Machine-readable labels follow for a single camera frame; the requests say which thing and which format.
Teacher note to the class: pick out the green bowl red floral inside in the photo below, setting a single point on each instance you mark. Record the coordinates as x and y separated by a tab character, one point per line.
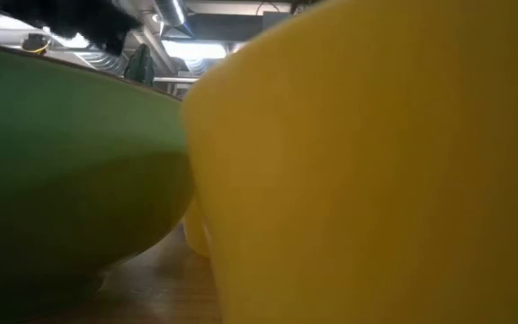
61	157

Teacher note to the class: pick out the silver ventilation duct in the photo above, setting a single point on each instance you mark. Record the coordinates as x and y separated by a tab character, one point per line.
169	11

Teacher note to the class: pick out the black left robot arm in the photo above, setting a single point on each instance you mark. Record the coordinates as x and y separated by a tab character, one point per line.
74	18

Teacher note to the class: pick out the yellow plastic bowl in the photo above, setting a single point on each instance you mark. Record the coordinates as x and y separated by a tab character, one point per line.
376	180
196	234

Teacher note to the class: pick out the silver flexible duct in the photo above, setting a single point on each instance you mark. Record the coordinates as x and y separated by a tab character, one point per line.
101	62

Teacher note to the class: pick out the grey ceiling junction box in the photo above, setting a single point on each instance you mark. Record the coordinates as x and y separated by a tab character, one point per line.
272	20

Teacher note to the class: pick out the green cactus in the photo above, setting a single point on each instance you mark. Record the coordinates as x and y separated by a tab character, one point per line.
140	67

